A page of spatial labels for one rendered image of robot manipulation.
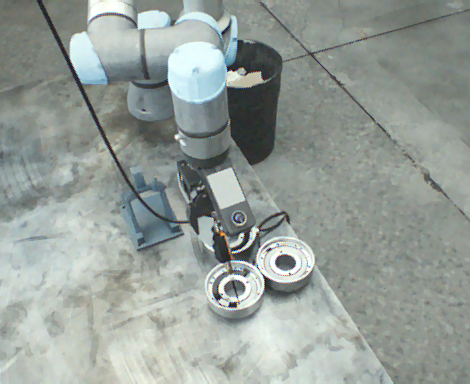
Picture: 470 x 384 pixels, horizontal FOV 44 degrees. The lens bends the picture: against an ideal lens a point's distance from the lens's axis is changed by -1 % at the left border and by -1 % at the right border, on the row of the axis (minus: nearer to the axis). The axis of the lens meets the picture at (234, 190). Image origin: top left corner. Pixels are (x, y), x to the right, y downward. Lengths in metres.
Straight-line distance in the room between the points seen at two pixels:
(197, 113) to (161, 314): 0.43
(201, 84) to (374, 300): 1.43
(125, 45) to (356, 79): 2.20
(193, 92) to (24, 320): 0.57
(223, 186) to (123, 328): 0.36
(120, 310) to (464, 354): 1.24
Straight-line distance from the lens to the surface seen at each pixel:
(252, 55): 2.46
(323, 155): 2.53
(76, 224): 1.26
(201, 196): 0.90
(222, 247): 0.98
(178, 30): 0.87
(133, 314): 1.10
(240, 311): 1.03
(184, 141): 0.84
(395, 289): 2.12
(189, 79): 0.76
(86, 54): 0.88
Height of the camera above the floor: 1.70
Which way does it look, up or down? 46 degrees down
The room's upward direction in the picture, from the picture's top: 4 degrees counter-clockwise
